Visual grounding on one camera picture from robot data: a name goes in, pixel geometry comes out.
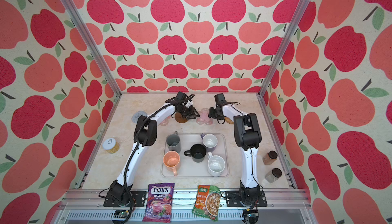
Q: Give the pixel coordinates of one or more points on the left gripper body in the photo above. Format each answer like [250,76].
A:
[187,113]

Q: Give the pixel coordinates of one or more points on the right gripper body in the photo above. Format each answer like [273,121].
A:
[213,114]

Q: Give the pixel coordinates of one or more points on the brown wooden round coaster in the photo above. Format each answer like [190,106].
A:
[180,119]

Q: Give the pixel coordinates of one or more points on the rattan woven round coaster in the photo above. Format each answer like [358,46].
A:
[228,120]

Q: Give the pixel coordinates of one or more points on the pink flower coaster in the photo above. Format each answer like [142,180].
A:
[204,119]
[165,122]

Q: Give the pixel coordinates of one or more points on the grey woven round coaster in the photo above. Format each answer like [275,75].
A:
[137,115]

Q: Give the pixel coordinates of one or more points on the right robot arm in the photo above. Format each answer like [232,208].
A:
[247,136]

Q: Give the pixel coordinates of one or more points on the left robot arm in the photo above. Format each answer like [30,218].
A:
[145,135]

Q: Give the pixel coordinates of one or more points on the grey mug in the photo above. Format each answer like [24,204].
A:
[173,142]

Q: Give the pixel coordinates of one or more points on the black mug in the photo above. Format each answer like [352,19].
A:
[197,153]

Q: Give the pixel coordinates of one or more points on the translucent plastic tray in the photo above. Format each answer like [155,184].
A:
[191,169]

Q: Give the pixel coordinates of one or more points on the orange mug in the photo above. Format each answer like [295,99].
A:
[172,161]

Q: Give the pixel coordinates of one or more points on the brown spice jar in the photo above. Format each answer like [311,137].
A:
[270,157]

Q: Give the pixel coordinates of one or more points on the clear jar black lid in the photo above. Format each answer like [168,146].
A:
[273,175]

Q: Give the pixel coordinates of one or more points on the green snack bag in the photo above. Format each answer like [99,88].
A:
[207,202]

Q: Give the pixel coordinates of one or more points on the purple Fox's candy bag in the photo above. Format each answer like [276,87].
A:
[159,203]

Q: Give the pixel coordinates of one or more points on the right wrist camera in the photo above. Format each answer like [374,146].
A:
[220,99]

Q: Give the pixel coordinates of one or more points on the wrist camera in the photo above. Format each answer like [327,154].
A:
[220,99]
[181,97]

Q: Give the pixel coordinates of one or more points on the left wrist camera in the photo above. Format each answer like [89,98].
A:
[181,97]

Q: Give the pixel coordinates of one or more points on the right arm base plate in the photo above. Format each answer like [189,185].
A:
[232,197]

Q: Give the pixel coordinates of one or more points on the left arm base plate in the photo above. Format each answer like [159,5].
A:
[138,200]

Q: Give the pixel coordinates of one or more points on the front aluminium frame rail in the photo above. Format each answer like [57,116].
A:
[285,206]

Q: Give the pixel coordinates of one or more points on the right aluminium frame post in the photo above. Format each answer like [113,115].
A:
[292,27]

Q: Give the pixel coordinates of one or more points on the aluminium frame post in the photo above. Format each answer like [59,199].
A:
[292,27]
[91,44]

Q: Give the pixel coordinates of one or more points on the left aluminium frame post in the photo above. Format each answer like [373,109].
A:
[91,44]

